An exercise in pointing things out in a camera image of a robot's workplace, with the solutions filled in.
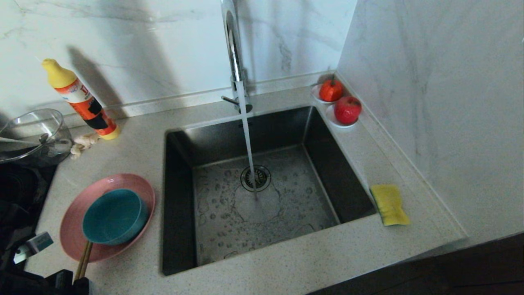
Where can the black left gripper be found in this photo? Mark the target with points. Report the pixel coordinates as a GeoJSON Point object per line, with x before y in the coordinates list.
{"type": "Point", "coordinates": [24, 284]}

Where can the orange detergent bottle yellow cap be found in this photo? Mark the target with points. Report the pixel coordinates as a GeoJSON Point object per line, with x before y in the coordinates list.
{"type": "Point", "coordinates": [82, 100]}

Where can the yellow sponge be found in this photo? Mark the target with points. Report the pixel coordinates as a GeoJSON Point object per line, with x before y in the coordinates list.
{"type": "Point", "coordinates": [391, 205]}

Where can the metal sink drain strainer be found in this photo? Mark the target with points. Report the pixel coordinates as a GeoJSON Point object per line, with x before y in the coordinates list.
{"type": "Point", "coordinates": [260, 177]}

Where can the stainless steel sink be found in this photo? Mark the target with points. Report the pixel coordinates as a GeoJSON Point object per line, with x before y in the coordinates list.
{"type": "Point", "coordinates": [286, 229]}

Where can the pink round plate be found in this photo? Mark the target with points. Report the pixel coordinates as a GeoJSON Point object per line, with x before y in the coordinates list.
{"type": "Point", "coordinates": [77, 237]}

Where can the teal blue bowl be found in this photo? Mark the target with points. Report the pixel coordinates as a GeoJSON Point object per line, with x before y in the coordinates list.
{"type": "Point", "coordinates": [114, 217]}

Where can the black induction cooktop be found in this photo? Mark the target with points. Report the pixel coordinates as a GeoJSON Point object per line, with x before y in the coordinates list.
{"type": "Point", "coordinates": [20, 196]}

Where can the garlic bulb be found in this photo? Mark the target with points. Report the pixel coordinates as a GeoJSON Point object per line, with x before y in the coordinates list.
{"type": "Point", "coordinates": [84, 143]}

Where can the clear glass pot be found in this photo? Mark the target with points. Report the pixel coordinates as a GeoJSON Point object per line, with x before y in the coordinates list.
{"type": "Point", "coordinates": [45, 135]}

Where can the silver spoon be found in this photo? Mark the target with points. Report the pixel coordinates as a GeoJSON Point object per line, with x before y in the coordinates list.
{"type": "Point", "coordinates": [24, 140]}

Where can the chrome faucet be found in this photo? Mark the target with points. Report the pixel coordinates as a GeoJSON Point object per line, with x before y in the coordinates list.
{"type": "Point", "coordinates": [234, 53]}

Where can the small white dish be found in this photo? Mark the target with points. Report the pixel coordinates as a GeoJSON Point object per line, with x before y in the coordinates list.
{"type": "Point", "coordinates": [315, 95]}
{"type": "Point", "coordinates": [332, 119]}

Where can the red tomato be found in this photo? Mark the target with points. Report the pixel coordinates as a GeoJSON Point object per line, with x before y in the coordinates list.
{"type": "Point", "coordinates": [330, 91]}

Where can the red apple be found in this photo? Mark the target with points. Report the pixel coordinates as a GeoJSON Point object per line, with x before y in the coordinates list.
{"type": "Point", "coordinates": [348, 110]}

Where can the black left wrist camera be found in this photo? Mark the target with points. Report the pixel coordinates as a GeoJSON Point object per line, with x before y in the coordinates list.
{"type": "Point", "coordinates": [35, 246]}

